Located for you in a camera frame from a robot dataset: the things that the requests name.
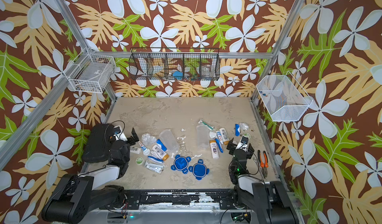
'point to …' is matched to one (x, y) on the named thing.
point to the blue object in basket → (178, 75)
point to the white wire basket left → (93, 73)
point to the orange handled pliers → (263, 166)
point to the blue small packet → (237, 130)
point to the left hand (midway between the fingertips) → (125, 129)
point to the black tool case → (97, 147)
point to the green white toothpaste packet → (209, 126)
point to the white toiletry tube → (214, 149)
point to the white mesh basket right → (284, 98)
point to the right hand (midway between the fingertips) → (240, 140)
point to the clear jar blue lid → (168, 139)
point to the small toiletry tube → (146, 151)
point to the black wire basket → (172, 63)
